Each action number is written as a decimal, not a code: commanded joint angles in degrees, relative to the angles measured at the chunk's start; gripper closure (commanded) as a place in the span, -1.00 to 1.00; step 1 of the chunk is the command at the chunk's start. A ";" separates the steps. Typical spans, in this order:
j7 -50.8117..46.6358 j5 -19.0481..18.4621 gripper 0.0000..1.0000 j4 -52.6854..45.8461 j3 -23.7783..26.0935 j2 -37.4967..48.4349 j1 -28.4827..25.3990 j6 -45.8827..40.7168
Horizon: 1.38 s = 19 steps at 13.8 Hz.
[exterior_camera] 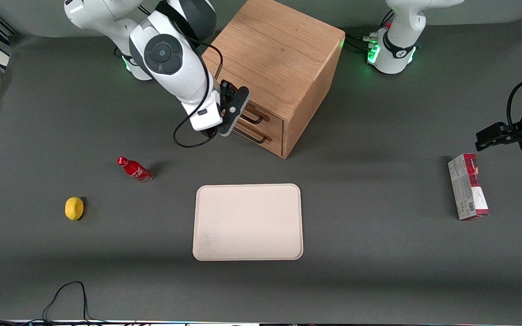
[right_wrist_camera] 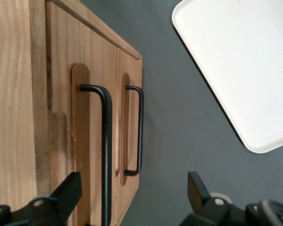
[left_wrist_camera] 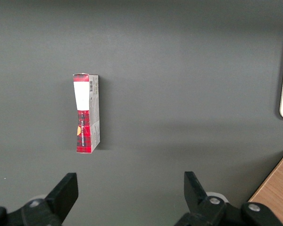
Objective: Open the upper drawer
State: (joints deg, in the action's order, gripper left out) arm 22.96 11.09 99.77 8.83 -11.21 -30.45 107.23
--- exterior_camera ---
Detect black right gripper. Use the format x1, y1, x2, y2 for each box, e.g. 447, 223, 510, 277
218, 80, 245, 134

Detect wooden drawer with worn handle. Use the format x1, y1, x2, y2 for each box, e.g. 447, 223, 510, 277
238, 102, 285, 139

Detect oak wooden drawer cabinet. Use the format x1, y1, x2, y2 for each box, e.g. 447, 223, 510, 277
201, 0, 346, 159

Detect red grey carton box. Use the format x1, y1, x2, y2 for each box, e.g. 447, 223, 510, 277
448, 153, 490, 221

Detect red cola bottle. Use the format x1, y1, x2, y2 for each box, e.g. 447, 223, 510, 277
116, 156, 153, 184

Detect beige plastic tray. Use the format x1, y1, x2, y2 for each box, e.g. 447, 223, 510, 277
192, 183, 304, 262

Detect yellow lemon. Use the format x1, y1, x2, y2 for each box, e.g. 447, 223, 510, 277
65, 197, 84, 221

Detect wooden drawer with black handle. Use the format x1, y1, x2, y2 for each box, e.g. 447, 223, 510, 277
232, 121, 285, 157

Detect black left base cables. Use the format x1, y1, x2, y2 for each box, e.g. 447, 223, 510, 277
344, 9, 394, 53

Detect black looped floor cable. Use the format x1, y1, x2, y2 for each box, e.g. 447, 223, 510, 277
43, 281, 107, 325

